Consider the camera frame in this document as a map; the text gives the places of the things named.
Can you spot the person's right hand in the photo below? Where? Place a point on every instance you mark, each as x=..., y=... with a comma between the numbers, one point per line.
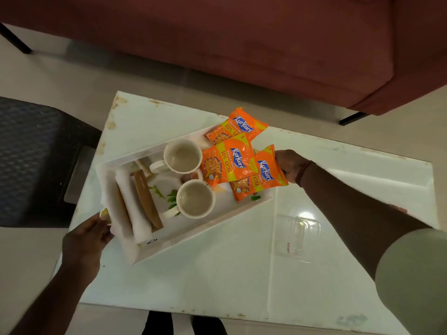
x=290, y=165

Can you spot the black trousers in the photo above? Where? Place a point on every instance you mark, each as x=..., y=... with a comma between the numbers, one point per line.
x=160, y=324

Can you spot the white paper napkins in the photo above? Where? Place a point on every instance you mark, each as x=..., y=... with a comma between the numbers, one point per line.
x=138, y=214

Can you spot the brown wooden napkin holder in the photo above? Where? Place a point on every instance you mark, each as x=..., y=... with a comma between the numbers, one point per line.
x=146, y=198

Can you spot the white floral mug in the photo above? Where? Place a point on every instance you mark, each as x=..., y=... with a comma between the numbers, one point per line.
x=183, y=156
x=195, y=198

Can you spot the person's left forearm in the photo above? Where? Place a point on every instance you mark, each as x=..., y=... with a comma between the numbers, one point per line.
x=52, y=303

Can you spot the white floral tray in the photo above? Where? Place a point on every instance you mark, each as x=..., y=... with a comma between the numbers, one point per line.
x=195, y=230

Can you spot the red fabric sofa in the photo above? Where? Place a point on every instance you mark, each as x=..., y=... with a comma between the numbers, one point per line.
x=209, y=41

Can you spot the person's left hand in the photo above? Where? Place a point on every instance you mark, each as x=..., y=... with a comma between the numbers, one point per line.
x=85, y=247

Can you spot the person's right forearm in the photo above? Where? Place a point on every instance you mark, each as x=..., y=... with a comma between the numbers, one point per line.
x=356, y=219

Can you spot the clear plastic box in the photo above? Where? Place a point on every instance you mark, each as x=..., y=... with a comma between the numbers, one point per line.
x=297, y=237

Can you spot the red thread wristband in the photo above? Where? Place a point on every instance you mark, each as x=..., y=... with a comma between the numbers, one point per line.
x=304, y=174

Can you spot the black textured stool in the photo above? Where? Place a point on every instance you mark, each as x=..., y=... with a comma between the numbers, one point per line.
x=31, y=153

